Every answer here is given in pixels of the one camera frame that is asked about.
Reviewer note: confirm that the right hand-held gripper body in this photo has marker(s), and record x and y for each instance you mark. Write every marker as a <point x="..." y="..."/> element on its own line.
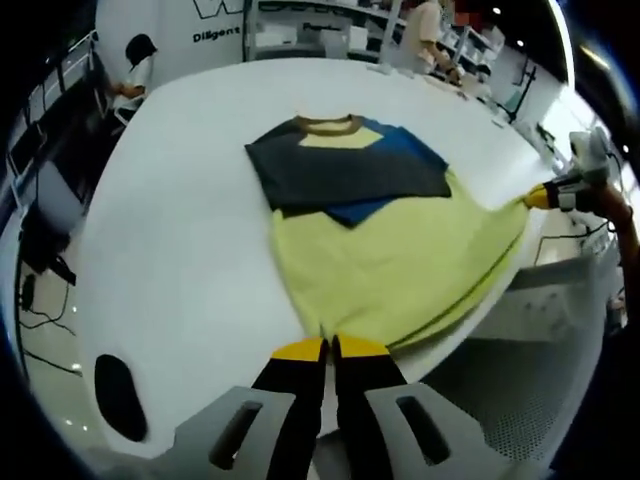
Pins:
<point x="592" y="160"/>

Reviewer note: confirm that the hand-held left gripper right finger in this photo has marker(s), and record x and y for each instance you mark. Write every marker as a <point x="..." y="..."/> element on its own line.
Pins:
<point x="390" y="425"/>

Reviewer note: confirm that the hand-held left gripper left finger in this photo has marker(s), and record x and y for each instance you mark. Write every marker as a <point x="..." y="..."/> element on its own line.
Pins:
<point x="270" y="420"/>

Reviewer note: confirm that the yellow blue grey garment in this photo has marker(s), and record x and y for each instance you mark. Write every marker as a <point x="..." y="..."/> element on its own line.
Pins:
<point x="375" y="260"/>

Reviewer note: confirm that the person's right hand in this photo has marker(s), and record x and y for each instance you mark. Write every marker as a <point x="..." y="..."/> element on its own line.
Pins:
<point x="609" y="200"/>

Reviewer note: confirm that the black stand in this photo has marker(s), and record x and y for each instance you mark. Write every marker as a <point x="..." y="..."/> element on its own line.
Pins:
<point x="525" y="85"/>

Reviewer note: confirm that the white ceiling light strip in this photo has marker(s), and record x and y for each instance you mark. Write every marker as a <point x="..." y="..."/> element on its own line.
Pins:
<point x="565" y="40"/>

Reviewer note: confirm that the grey perforated metal cabinet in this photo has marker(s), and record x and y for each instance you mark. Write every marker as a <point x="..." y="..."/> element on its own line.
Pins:
<point x="525" y="350"/>

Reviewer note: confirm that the white shelf unit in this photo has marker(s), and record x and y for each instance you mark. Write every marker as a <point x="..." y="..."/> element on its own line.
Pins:
<point x="475" y="50"/>

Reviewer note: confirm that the grey chair back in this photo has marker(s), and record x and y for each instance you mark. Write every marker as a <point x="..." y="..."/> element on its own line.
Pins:
<point x="336" y="45"/>

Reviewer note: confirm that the black office chair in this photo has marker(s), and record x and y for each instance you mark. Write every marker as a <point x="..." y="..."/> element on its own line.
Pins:
<point x="50" y="235"/>

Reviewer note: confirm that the group of white storage bins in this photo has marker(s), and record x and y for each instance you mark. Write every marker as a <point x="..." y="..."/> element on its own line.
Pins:
<point x="280" y="36"/>

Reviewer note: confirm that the grey metal shelf unit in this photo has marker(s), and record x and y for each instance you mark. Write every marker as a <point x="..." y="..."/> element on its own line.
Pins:
<point x="253" y="40"/>

